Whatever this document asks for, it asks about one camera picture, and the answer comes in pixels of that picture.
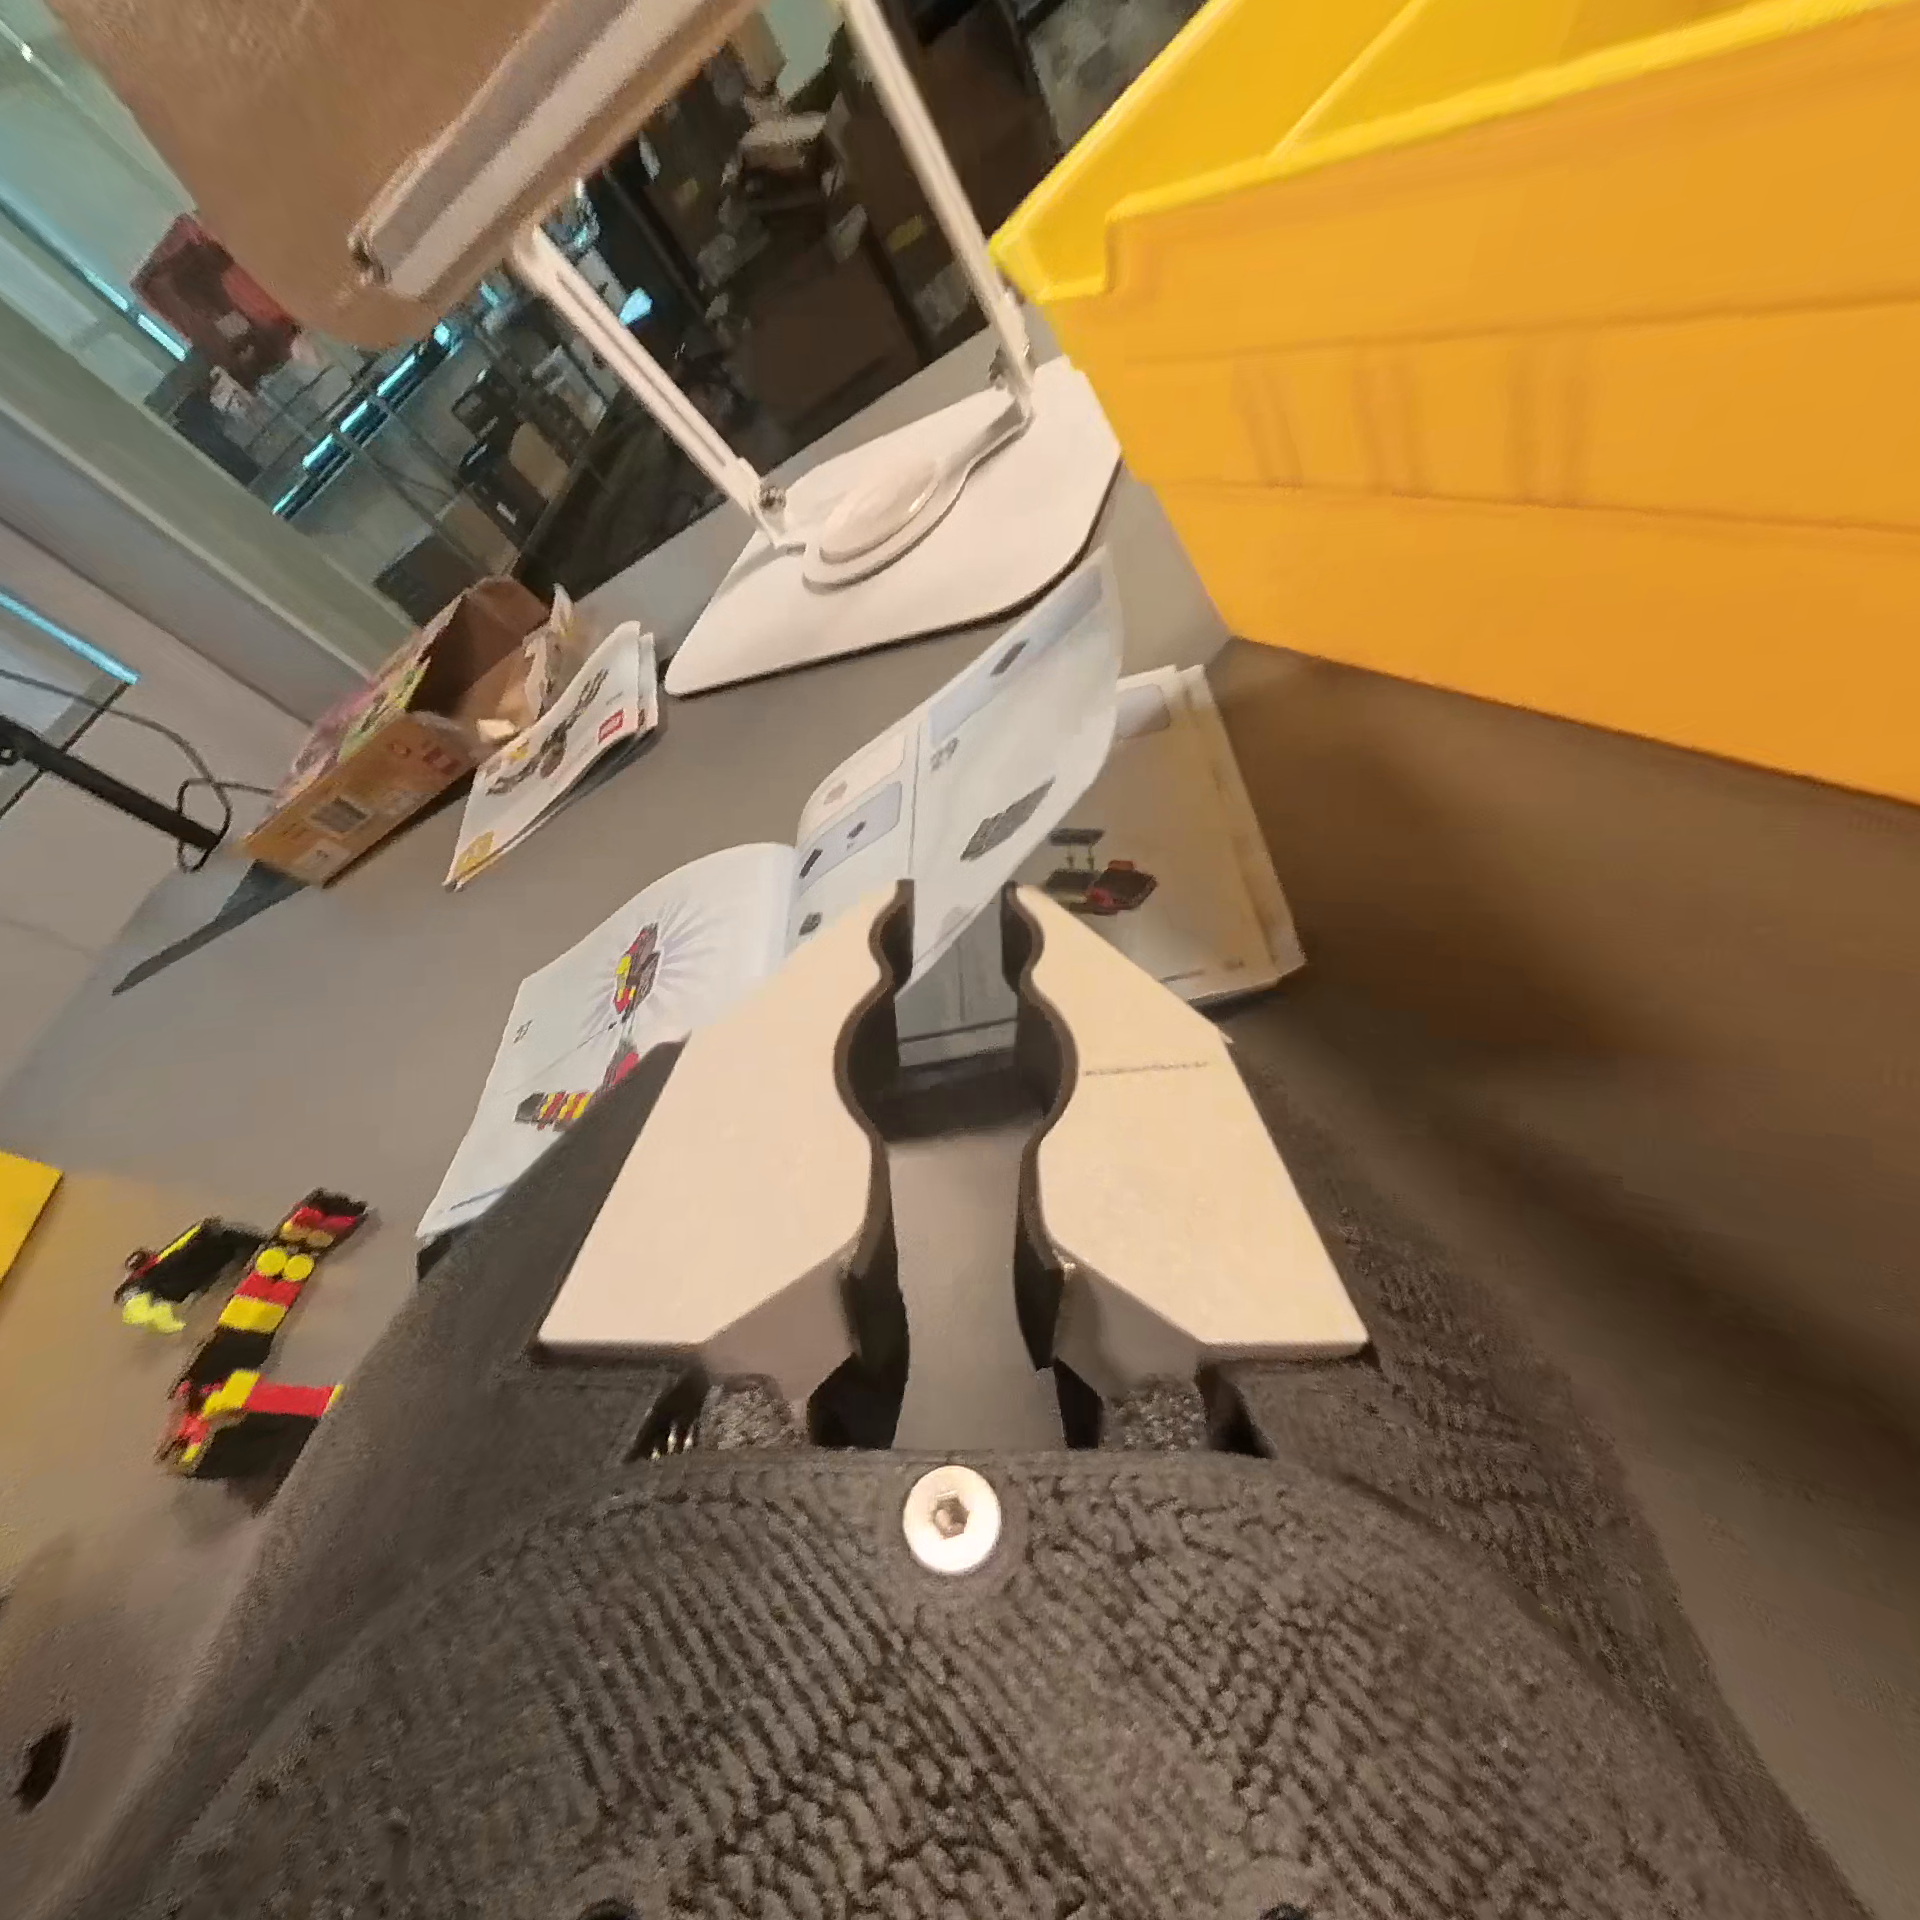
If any black yellow lego head assembly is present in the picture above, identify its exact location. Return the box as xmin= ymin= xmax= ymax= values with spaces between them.
xmin=118 ymin=1218 xmax=275 ymax=1338

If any colourful cardboard lego box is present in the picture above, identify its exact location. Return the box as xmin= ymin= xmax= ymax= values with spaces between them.
xmin=240 ymin=576 xmax=579 ymax=887

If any black cable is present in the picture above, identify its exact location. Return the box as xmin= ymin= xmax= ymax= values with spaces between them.
xmin=177 ymin=703 xmax=275 ymax=875

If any yellow plastic bin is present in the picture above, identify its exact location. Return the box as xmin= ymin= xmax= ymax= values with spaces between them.
xmin=988 ymin=0 xmax=1920 ymax=804

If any yellow flat sheet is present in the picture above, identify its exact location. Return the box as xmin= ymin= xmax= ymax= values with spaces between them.
xmin=0 ymin=1152 xmax=65 ymax=1287

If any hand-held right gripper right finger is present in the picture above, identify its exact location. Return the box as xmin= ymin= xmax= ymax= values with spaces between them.
xmin=1007 ymin=883 xmax=1372 ymax=1444

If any wooden book stand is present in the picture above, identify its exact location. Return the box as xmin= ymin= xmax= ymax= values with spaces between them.
xmin=47 ymin=0 xmax=1127 ymax=699

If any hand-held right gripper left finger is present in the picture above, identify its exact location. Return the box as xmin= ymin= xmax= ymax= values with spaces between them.
xmin=536 ymin=883 xmax=916 ymax=1450

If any red yellow black lego body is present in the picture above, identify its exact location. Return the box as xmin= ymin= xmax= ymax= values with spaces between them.
xmin=158 ymin=1189 xmax=368 ymax=1479

